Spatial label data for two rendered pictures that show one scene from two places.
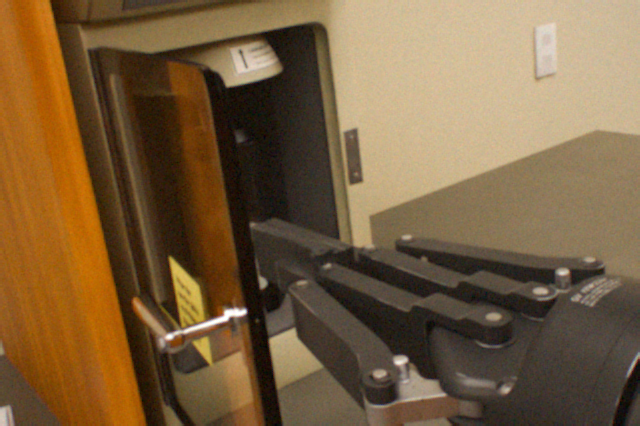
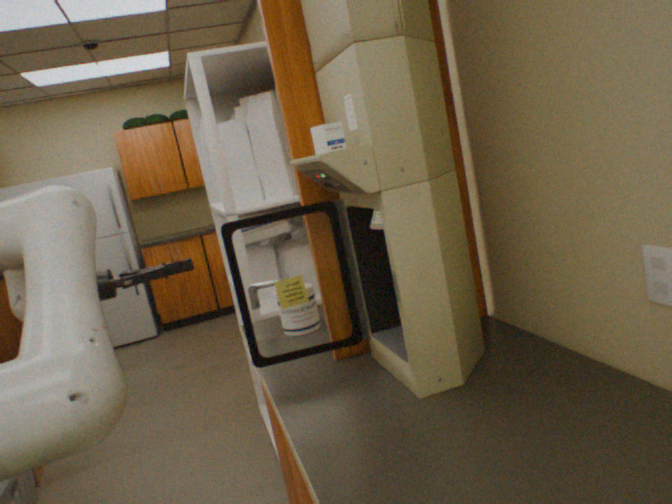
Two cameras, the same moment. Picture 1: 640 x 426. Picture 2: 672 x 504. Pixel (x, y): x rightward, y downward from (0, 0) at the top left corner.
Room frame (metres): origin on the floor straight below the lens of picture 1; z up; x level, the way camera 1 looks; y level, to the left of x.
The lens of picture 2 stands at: (1.23, -1.19, 1.51)
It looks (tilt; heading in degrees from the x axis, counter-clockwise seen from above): 10 degrees down; 110
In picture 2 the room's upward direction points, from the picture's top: 12 degrees counter-clockwise
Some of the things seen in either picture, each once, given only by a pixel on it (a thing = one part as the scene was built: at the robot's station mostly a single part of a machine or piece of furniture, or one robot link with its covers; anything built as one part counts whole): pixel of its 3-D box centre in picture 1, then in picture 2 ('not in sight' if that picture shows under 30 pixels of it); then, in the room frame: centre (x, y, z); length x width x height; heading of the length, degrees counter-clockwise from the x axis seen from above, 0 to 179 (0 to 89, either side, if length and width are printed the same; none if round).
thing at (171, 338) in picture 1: (179, 316); not in sight; (0.54, 0.12, 1.20); 0.10 x 0.05 x 0.03; 26
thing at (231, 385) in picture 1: (187, 286); (293, 285); (0.62, 0.12, 1.19); 0.30 x 0.01 x 0.40; 26
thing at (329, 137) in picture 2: not in sight; (328, 138); (0.84, 0.00, 1.54); 0.05 x 0.05 x 0.06; 53
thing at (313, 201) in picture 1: (204, 177); (420, 266); (0.96, 0.14, 1.19); 0.26 x 0.24 x 0.35; 124
